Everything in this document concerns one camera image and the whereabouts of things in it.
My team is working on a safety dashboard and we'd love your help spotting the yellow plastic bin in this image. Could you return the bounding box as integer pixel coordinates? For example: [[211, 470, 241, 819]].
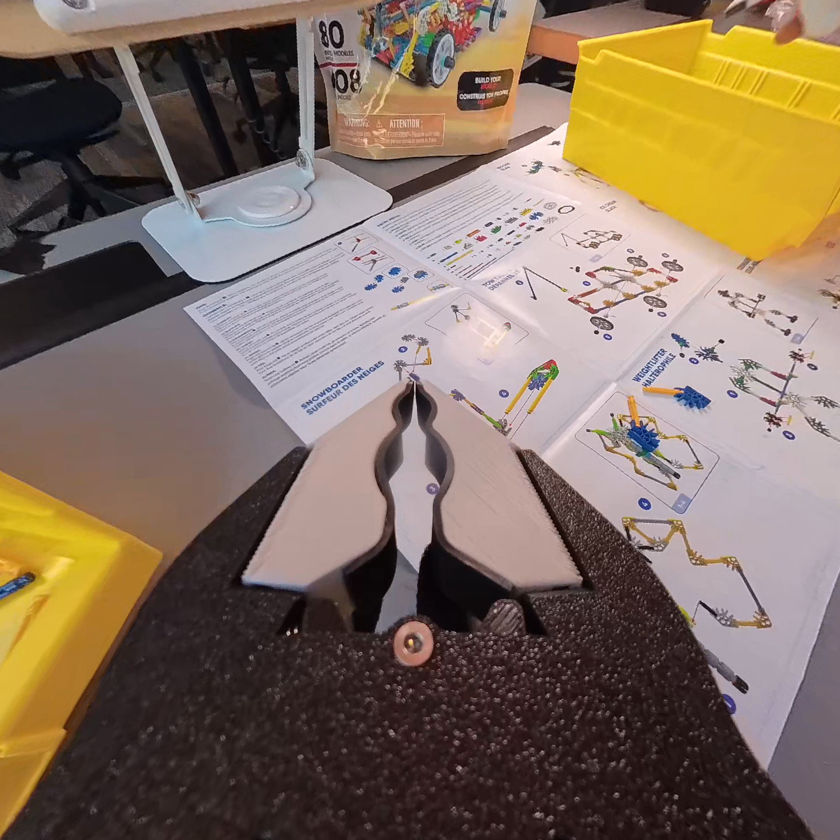
[[562, 19, 840, 261], [0, 470, 164, 830]]

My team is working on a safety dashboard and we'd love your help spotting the person's right hand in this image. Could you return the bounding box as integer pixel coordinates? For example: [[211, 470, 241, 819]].
[[768, 0, 805, 43]]

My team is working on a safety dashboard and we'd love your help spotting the white instruction sheet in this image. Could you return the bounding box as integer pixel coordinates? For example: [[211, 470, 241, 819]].
[[184, 122, 840, 769]]

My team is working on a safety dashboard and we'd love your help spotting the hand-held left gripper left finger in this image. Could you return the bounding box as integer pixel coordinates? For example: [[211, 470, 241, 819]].
[[243, 381, 421, 628]]

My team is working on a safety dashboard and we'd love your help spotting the toy set cardboard box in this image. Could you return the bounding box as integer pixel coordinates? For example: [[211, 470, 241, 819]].
[[313, 0, 539, 161]]

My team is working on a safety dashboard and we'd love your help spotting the black office chair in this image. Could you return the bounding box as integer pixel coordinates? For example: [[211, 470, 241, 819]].
[[0, 77, 126, 224]]

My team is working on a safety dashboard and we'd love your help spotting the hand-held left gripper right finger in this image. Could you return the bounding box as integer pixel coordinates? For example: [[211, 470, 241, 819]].
[[415, 381, 586, 628]]

